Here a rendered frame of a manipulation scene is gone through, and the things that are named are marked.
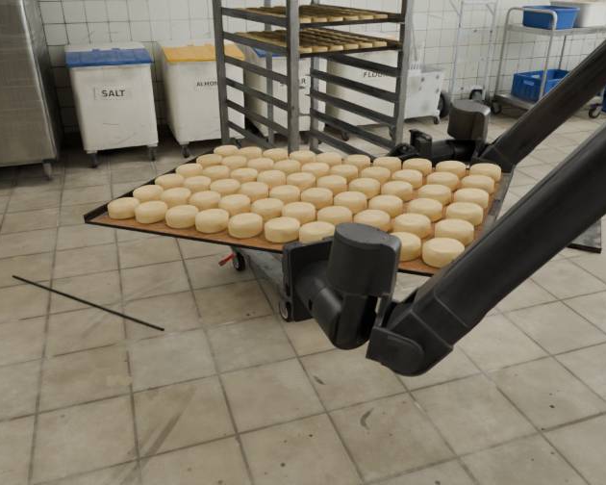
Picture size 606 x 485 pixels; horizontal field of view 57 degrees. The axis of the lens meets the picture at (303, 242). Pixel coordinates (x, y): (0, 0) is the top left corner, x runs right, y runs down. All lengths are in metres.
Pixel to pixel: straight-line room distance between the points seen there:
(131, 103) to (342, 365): 2.64
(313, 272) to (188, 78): 3.55
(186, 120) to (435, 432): 2.98
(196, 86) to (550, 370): 2.96
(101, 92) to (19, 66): 0.55
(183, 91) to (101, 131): 0.62
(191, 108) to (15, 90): 1.13
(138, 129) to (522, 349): 2.96
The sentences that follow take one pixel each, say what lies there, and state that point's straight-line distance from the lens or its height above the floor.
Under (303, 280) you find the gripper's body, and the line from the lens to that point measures 0.65.
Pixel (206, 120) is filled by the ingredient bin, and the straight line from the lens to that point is 4.23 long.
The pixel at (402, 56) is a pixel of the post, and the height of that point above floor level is 1.02.
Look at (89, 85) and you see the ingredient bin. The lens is 4.10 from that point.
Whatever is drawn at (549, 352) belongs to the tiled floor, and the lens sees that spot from 2.35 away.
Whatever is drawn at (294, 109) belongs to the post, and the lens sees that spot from 1.90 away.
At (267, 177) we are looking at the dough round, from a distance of 0.98.
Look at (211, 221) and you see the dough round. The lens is 0.82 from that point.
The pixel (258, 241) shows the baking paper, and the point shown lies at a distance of 0.79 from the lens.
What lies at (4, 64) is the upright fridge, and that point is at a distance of 3.85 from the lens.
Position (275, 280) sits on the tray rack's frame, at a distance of 2.31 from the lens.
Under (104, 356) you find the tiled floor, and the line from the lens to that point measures 2.26.
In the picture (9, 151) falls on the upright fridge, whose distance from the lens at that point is 3.98.
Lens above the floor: 1.33
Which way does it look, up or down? 27 degrees down
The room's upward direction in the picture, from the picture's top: straight up
